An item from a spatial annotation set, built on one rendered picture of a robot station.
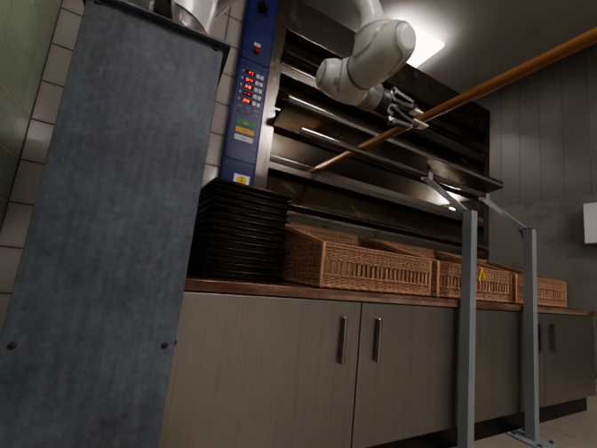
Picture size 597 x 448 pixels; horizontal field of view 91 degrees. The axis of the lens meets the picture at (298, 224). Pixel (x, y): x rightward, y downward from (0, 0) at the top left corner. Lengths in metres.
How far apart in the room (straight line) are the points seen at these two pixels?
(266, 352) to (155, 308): 0.46
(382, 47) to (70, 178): 0.68
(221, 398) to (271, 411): 0.15
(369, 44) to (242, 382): 0.91
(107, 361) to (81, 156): 0.28
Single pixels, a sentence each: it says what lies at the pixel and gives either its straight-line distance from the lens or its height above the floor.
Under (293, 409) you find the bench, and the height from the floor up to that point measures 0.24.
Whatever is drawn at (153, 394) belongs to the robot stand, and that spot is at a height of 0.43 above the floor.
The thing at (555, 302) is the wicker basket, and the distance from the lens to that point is 2.29.
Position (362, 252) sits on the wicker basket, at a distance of 1.07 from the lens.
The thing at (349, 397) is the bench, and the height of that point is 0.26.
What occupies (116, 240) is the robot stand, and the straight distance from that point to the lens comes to 0.49.
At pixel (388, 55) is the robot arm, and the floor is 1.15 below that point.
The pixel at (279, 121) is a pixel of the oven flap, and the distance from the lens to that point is 1.60.
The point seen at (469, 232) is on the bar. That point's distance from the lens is 1.39.
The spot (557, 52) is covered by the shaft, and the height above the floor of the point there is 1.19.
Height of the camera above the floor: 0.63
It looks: 9 degrees up
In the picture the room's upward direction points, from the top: 6 degrees clockwise
